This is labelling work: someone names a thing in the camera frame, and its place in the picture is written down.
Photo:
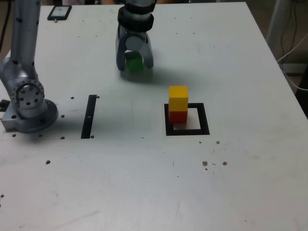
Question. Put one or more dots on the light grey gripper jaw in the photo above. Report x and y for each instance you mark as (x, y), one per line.
(134, 43)

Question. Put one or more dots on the yellow cube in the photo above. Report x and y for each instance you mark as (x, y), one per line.
(178, 102)

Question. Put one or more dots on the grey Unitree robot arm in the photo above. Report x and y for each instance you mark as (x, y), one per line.
(25, 36)

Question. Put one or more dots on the black smartphone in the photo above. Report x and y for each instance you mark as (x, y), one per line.
(59, 12)

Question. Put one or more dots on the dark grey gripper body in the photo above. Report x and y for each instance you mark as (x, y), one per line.
(134, 32)

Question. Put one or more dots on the black tape square outline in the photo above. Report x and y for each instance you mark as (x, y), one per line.
(204, 120)

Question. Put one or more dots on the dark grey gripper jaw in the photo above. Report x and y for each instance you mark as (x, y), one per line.
(120, 55)

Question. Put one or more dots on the white post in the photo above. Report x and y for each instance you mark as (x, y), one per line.
(276, 19)

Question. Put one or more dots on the black tape strip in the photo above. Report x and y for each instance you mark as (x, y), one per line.
(88, 108)

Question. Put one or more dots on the red cube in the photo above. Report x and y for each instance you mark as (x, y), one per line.
(177, 117)

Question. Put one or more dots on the green cube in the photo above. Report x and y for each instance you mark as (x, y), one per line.
(133, 65)

